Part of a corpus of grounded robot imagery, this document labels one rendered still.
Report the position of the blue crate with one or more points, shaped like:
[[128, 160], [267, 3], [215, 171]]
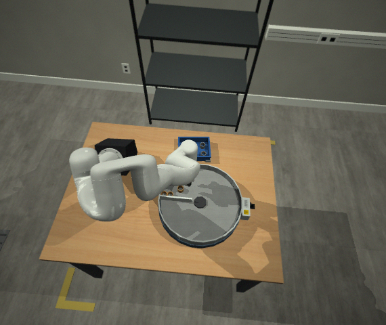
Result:
[[199, 140]]

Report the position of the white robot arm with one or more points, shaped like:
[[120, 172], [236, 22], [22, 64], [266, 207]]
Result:
[[99, 183]]

